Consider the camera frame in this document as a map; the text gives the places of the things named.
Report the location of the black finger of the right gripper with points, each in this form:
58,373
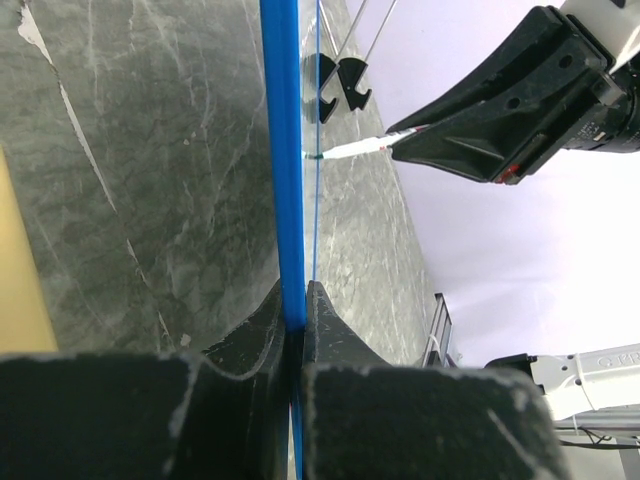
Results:
507,117

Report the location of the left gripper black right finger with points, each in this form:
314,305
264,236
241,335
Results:
367,419

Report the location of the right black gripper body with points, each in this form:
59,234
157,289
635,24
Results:
614,128

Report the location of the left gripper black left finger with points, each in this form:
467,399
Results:
218,414

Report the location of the green whiteboard marker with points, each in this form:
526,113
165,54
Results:
364,146

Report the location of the blue framed whiteboard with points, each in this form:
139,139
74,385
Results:
288,39

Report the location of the whiteboard wire stand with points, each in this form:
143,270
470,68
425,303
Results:
319,69

